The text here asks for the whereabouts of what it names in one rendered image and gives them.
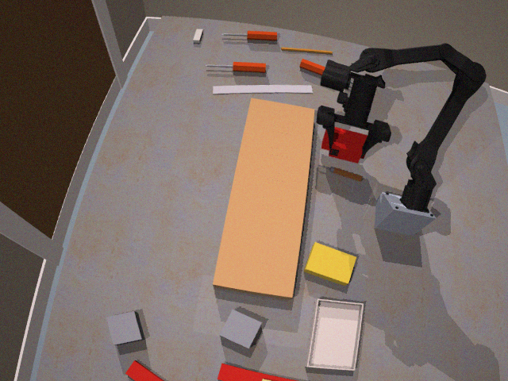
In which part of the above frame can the white flat strip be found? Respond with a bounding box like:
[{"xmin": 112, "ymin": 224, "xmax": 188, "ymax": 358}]
[{"xmin": 213, "ymin": 85, "xmax": 313, "ymax": 94}]

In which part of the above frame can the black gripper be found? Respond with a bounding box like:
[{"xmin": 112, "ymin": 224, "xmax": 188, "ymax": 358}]
[{"xmin": 316, "ymin": 95, "xmax": 391, "ymax": 156}]

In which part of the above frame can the orange rectangular floor panel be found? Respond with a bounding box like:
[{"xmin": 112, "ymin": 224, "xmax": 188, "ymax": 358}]
[{"xmin": 213, "ymin": 98, "xmax": 315, "ymax": 300}]

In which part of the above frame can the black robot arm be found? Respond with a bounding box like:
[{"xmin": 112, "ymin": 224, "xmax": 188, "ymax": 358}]
[{"xmin": 321, "ymin": 43, "xmax": 486, "ymax": 213}]

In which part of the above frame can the orange-handled awl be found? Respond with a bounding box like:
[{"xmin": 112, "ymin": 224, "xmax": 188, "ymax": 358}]
[
  {"xmin": 299, "ymin": 59, "xmax": 325, "ymax": 75},
  {"xmin": 206, "ymin": 62, "xmax": 266, "ymax": 73},
  {"xmin": 221, "ymin": 31, "xmax": 277, "ymax": 40}
]

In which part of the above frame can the brown-handled awl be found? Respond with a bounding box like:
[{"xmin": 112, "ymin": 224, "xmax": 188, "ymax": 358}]
[{"xmin": 323, "ymin": 167, "xmax": 362, "ymax": 182}]

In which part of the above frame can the yellow rectangular block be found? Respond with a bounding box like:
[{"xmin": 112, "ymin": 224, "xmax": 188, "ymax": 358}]
[{"xmin": 304, "ymin": 242, "xmax": 356, "ymax": 286}]

